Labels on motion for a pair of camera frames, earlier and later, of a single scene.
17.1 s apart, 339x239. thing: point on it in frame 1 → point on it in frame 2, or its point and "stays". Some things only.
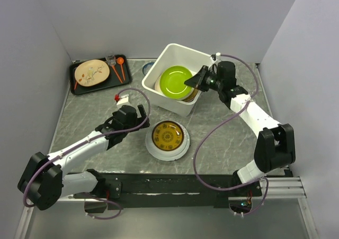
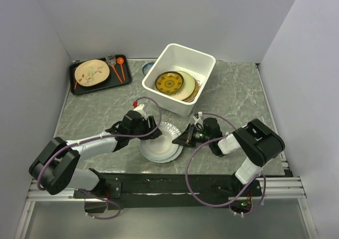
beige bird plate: (91, 72) stays
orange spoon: (120, 60) stays
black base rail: (151, 190) stays
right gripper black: (197, 80) → (184, 139)
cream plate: (158, 91) → (187, 88)
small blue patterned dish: (147, 67) stays
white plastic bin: (171, 55) stays
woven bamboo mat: (192, 97) stays
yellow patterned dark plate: (167, 135) → (169, 82)
